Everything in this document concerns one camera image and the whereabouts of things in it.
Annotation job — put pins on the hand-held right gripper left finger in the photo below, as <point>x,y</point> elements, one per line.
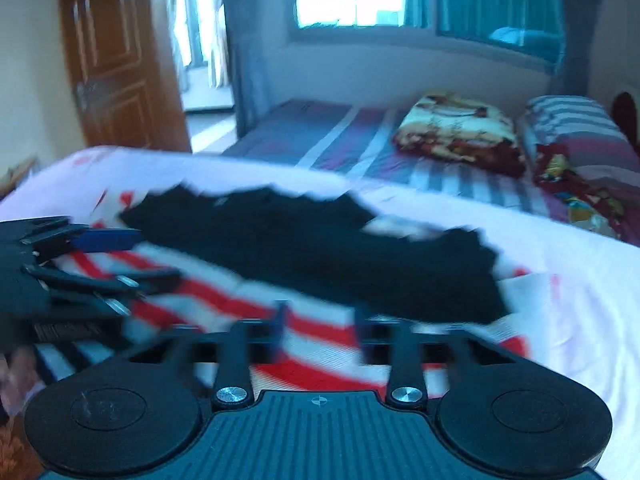
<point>277,327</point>

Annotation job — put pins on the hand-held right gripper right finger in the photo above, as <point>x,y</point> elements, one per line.
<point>362,332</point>

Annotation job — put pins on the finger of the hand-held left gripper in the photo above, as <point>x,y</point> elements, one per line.
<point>115,280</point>
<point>105,239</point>

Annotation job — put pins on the striped knit sweater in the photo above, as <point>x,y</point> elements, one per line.
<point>325,255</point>

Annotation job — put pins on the brown wooden door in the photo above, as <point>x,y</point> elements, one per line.
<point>120,60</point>

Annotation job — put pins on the striped bed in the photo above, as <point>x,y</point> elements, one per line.
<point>350,135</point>

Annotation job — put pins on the floral bed sheet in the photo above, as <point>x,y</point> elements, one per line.
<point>575,280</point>

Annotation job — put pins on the folded printed blanket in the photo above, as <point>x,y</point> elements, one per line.
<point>455,130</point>

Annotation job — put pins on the white curtain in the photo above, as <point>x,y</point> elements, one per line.
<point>218,35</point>

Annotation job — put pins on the grey curtain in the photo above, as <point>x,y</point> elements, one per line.
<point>582,25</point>
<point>245,50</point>

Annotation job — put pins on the red printed pillow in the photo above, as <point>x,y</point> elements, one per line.
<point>585,195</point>

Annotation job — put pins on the striped pillow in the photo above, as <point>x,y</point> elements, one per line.
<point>575,125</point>

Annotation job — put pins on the red scalloped headboard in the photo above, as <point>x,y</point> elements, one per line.
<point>629,120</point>

